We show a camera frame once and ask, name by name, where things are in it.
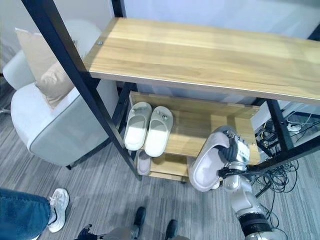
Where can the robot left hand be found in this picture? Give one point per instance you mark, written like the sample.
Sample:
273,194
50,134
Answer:
86,232

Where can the person's white sneaker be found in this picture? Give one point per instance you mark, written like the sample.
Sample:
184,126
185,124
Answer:
59,210

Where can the narrow wooden rack shelf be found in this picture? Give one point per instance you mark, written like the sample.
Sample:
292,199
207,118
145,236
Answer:
170,165

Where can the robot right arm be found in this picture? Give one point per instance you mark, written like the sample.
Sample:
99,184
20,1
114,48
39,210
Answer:
241,197

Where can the long wooden rack board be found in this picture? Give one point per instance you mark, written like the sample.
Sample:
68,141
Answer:
200,55

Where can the cream slipper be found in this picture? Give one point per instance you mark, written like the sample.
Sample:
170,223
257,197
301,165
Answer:
157,142
136,136

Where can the person's leg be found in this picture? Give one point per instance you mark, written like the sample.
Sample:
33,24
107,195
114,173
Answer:
22,215

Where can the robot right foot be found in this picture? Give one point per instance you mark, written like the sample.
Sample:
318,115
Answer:
172,228

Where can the black metal rack frame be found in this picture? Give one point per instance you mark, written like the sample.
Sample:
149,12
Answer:
62,52

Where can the beige cushion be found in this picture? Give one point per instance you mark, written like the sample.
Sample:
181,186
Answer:
47,72

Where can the wide wooden rack shelf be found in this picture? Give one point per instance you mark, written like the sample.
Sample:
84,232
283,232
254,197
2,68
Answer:
190,130

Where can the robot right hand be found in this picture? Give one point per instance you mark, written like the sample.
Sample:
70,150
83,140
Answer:
236,151

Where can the white power strip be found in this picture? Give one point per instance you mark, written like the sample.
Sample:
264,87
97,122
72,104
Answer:
294,127

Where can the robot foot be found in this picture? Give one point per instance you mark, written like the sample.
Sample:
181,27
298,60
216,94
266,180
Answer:
139,216
172,228

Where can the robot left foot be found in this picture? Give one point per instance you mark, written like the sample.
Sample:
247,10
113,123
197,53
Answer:
139,216

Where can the grey plush slipper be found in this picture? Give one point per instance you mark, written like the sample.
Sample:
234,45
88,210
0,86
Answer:
143,165
203,171

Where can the white armchair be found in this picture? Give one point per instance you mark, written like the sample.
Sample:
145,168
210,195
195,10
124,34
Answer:
57,140

